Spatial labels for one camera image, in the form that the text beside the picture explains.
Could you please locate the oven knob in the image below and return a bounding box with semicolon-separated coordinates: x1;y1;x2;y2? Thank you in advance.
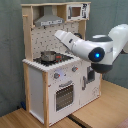
72;66;78;72
54;73;60;79

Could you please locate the toy oven door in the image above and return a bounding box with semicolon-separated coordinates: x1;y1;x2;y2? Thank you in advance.
55;81;74;111

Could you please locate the toy microwave oven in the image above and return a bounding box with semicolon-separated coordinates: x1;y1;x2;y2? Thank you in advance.
67;3;90;21

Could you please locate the black toy stovetop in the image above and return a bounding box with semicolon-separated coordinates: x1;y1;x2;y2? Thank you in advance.
34;53;71;67

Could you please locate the grey ice dispenser panel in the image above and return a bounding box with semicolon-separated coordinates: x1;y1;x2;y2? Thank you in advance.
87;66;95;83

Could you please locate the wooden toy kitchen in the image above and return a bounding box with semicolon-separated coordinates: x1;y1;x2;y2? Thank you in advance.
22;2;101;127

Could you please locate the grey fridge door handle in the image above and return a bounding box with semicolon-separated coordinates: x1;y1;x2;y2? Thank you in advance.
82;76;86;90

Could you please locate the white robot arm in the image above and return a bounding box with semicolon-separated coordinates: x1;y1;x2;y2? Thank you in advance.
55;24;128;73

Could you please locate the grey range hood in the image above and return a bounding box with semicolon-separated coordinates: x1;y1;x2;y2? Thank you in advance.
35;5;64;27

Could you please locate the left oven knob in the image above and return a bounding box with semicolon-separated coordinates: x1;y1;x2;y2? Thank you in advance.
54;73;60;79

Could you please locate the small metal pot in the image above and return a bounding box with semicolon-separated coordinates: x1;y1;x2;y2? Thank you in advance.
41;51;56;62

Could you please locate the right oven knob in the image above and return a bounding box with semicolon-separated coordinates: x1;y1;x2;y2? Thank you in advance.
72;66;78;72

